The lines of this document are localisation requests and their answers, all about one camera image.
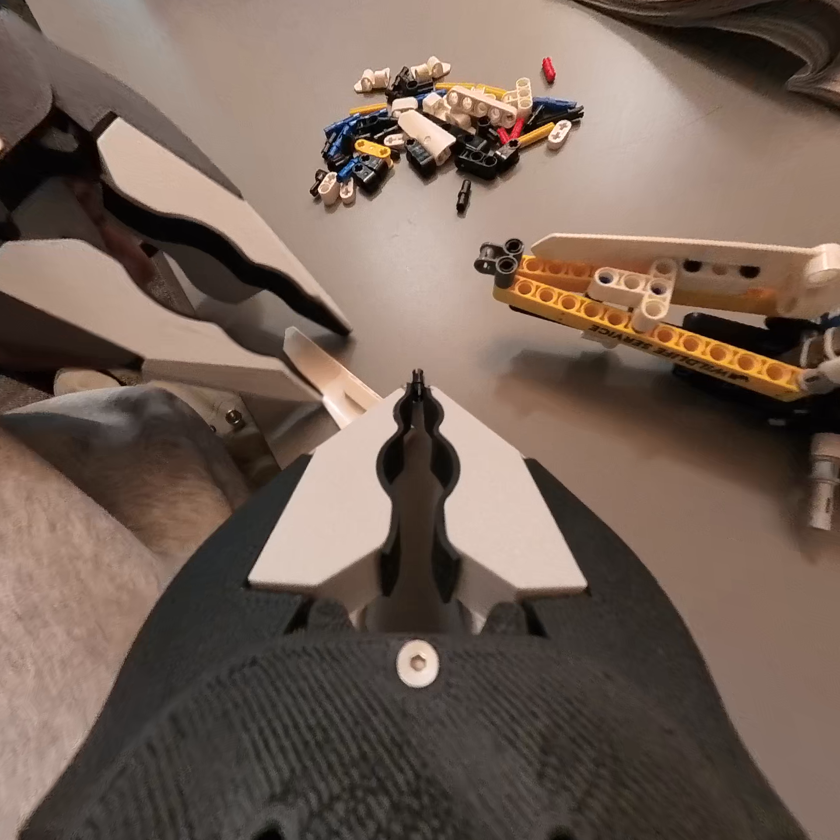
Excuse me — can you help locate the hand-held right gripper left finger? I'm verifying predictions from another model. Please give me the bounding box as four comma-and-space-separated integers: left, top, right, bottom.
246, 386, 416, 627

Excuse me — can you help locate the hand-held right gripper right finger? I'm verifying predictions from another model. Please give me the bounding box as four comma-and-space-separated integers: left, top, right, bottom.
420, 386, 589, 634

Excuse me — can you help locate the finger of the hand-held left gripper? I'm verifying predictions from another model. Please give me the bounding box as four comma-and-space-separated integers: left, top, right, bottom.
97, 115, 353, 337
0, 238, 324, 404

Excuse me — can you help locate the white lego wing panel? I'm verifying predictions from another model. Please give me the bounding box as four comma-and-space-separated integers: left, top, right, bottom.
282, 327, 383, 429

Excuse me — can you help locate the yellow white lego helicopter model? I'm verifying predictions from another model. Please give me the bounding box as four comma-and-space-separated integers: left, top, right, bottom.
474, 231, 840, 532

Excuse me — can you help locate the pile of loose lego pieces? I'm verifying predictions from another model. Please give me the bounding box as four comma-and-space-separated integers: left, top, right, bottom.
307, 55, 586, 208

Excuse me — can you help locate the lego instruction booklet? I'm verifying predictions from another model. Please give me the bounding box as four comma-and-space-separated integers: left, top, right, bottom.
570, 0, 840, 111

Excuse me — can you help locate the person's grey clothing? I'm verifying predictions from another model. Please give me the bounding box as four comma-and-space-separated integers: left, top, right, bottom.
0, 386, 253, 808

